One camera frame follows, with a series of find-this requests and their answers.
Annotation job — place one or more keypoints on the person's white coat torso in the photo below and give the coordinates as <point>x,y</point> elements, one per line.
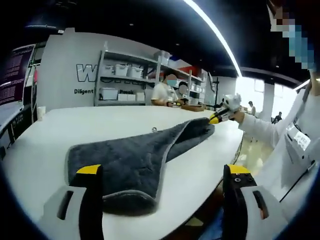
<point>287,170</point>

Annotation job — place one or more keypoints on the pink hanging item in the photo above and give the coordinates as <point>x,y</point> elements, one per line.
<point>36,76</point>

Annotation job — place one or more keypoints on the white side desk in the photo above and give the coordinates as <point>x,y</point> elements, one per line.
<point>10,115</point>

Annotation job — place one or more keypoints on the monitor on black stand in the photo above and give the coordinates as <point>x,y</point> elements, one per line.
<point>216,92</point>

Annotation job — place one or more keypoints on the grey metal shelving unit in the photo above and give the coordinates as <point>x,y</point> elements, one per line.
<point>125,80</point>

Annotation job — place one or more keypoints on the white paper cup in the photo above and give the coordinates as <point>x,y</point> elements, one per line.
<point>41,113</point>

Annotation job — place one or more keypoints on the brown wooden tray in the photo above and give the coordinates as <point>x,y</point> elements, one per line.
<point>193,108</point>

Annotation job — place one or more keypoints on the ceiling light strip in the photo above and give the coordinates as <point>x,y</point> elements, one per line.
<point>220,40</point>

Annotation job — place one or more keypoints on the row of white storage boxes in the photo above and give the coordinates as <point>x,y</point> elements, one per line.
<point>122,70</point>

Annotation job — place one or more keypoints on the dark grey towel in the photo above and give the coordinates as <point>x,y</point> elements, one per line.
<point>130,160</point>

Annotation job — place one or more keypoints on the person's right hand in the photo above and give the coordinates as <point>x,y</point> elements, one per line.
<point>239,117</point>

